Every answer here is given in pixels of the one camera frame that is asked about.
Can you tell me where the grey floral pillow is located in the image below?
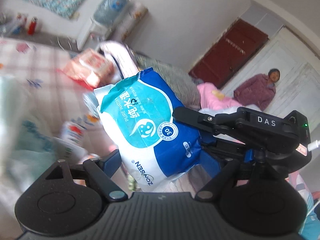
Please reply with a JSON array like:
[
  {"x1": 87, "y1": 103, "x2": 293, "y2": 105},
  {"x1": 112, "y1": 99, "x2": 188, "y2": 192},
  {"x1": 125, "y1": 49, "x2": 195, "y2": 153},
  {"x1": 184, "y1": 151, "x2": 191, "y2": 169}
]
[{"x1": 135, "y1": 55, "x2": 202, "y2": 108}]

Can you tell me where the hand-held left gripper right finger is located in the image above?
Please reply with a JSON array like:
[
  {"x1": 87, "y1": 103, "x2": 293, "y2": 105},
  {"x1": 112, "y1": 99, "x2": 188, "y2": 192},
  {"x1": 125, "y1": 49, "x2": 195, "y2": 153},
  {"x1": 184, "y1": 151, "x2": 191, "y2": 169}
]
[{"x1": 195, "y1": 142, "x2": 275, "y2": 202}]

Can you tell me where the red-brown door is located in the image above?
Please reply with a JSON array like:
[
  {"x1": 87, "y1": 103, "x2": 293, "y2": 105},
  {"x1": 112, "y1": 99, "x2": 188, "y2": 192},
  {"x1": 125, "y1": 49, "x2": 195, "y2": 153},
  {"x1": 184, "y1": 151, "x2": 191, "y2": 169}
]
[{"x1": 188, "y1": 17, "x2": 269, "y2": 90}]

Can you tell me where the red flat packet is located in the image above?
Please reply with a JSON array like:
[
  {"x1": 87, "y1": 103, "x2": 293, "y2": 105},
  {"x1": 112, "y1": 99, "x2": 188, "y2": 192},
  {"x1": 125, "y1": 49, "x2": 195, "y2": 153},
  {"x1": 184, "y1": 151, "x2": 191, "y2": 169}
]
[{"x1": 74, "y1": 77, "x2": 93, "y2": 91}]

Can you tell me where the pink wet wipes pack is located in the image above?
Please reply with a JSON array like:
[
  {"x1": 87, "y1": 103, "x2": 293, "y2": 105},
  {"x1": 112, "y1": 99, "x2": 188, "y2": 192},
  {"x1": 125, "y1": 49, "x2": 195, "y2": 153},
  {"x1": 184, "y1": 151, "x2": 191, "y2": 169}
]
[{"x1": 62, "y1": 49, "x2": 118, "y2": 87}]

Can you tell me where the white water dispenser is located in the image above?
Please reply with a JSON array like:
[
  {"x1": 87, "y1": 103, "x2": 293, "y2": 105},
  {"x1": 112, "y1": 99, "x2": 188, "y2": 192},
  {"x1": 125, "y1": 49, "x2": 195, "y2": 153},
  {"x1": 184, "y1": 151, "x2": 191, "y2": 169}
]
[{"x1": 76, "y1": 17, "x2": 113, "y2": 52}]

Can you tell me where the blue wet wipes pack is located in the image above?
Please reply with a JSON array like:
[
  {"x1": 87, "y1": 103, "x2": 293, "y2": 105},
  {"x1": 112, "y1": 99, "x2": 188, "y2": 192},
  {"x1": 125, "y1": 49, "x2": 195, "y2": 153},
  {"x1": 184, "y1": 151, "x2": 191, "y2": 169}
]
[{"x1": 93, "y1": 67, "x2": 202, "y2": 192}]

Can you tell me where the pink blanket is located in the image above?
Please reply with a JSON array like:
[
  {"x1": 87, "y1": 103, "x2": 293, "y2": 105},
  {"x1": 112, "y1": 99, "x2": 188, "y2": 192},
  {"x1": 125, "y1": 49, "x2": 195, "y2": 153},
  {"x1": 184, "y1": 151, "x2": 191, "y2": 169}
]
[{"x1": 196, "y1": 82, "x2": 247, "y2": 110}]

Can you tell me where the white panelled door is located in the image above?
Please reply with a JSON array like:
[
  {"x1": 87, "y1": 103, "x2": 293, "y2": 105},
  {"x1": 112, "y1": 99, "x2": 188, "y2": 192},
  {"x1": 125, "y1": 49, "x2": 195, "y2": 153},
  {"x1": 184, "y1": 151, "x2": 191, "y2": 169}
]
[{"x1": 220, "y1": 25, "x2": 320, "y2": 180}]

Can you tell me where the white quilted blanket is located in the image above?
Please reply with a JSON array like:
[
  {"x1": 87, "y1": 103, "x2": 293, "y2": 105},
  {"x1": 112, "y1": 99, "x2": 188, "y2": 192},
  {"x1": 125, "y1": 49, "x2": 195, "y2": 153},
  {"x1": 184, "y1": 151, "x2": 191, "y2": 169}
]
[{"x1": 96, "y1": 41, "x2": 140, "y2": 79}]

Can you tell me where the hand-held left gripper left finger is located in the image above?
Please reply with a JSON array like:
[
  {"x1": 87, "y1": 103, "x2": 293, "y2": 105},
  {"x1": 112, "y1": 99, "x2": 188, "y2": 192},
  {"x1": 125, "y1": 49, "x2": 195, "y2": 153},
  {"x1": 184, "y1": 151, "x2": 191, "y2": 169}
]
[{"x1": 45, "y1": 149, "x2": 127, "y2": 202}]

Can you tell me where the white printed packet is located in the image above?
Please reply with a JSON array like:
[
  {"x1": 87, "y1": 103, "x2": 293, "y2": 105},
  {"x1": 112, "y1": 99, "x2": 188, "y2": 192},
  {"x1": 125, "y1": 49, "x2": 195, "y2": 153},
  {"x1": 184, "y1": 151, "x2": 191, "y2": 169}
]
[{"x1": 61, "y1": 120, "x2": 88, "y2": 143}]

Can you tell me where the blue water jug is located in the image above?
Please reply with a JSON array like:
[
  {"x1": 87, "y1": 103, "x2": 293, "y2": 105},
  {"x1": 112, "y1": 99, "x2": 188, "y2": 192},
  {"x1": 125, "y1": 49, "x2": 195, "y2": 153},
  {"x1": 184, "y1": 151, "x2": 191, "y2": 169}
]
[{"x1": 94, "y1": 0, "x2": 130, "y2": 25}]

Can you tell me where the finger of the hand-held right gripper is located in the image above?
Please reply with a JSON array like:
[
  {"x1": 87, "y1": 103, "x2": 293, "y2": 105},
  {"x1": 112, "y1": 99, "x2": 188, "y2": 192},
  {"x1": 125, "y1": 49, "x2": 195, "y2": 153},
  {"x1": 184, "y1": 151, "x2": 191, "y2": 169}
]
[
  {"x1": 204, "y1": 139, "x2": 248, "y2": 161},
  {"x1": 172, "y1": 107, "x2": 218, "y2": 133}
]

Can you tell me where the floral patterned roll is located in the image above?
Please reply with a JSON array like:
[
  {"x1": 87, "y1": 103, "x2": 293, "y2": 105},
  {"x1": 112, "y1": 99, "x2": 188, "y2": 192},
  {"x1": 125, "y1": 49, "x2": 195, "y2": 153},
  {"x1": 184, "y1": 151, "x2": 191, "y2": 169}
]
[{"x1": 125, "y1": 1, "x2": 149, "y2": 23}]

